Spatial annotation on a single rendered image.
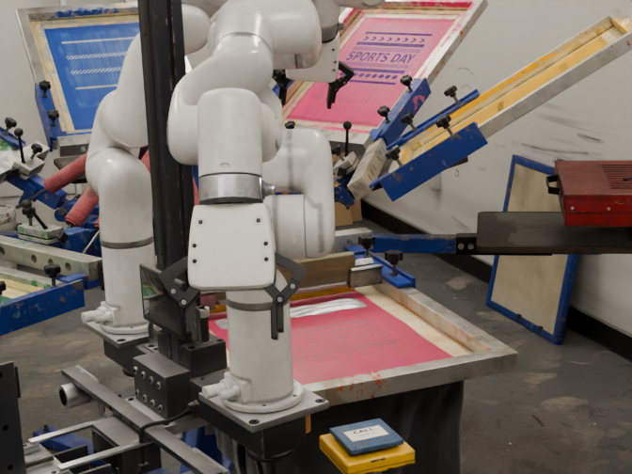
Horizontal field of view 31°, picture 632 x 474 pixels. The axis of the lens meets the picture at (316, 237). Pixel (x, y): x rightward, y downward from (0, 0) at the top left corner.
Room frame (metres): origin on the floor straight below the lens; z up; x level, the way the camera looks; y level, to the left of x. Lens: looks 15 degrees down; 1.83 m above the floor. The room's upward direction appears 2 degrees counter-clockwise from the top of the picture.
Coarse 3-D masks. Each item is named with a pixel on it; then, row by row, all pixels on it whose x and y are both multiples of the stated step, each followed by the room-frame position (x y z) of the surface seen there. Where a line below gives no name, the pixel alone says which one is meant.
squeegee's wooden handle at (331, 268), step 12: (348, 252) 2.65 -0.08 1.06; (312, 264) 2.60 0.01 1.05; (324, 264) 2.61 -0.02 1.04; (336, 264) 2.62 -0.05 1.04; (348, 264) 2.63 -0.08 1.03; (288, 276) 2.58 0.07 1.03; (312, 276) 2.60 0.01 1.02; (324, 276) 2.61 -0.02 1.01; (336, 276) 2.62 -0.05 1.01; (348, 276) 2.63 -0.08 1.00; (216, 300) 2.51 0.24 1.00
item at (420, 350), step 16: (304, 304) 2.58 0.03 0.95; (368, 304) 2.56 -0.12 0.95; (304, 320) 2.47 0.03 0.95; (320, 320) 2.46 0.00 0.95; (336, 320) 2.46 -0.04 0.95; (352, 320) 2.46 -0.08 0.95; (384, 320) 2.45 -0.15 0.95; (400, 320) 2.44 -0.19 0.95; (400, 336) 2.34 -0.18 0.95; (416, 336) 2.34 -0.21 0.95; (384, 352) 2.25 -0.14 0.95; (400, 352) 2.24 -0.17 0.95; (416, 352) 2.24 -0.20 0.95; (432, 352) 2.24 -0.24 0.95; (368, 368) 2.16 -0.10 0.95; (384, 368) 2.16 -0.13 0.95
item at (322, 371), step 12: (216, 324) 2.46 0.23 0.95; (300, 324) 2.44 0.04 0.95; (216, 336) 2.38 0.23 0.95; (228, 336) 2.38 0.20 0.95; (228, 348) 2.30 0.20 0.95; (336, 360) 2.21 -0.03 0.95; (300, 372) 2.15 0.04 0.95; (312, 372) 2.15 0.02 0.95; (324, 372) 2.14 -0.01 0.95; (336, 372) 2.14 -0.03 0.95; (348, 372) 2.14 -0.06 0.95; (360, 372) 2.14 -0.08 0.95
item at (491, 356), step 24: (384, 288) 2.64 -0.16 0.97; (408, 288) 2.57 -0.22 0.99; (432, 312) 2.40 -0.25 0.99; (456, 336) 2.29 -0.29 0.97; (480, 336) 2.23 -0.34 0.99; (456, 360) 2.10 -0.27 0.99; (480, 360) 2.10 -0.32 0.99; (504, 360) 2.12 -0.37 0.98; (312, 384) 2.00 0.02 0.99; (336, 384) 2.00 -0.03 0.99; (360, 384) 2.01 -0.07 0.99; (384, 384) 2.02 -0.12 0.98; (408, 384) 2.04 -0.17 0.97; (432, 384) 2.06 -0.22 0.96
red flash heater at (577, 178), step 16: (608, 160) 3.40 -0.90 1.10; (624, 160) 3.39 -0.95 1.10; (560, 176) 3.20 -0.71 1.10; (576, 176) 3.20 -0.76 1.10; (592, 176) 3.19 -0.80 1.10; (608, 176) 3.18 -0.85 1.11; (624, 176) 3.17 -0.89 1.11; (576, 192) 3.00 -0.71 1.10; (592, 192) 2.99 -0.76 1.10; (608, 192) 2.99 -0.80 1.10; (624, 192) 2.98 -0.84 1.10; (576, 208) 2.97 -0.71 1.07; (592, 208) 2.97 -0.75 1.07; (608, 208) 2.96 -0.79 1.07; (624, 208) 2.95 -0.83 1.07; (576, 224) 2.98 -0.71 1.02; (592, 224) 2.97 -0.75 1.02; (608, 224) 2.96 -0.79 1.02; (624, 224) 2.96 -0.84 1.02
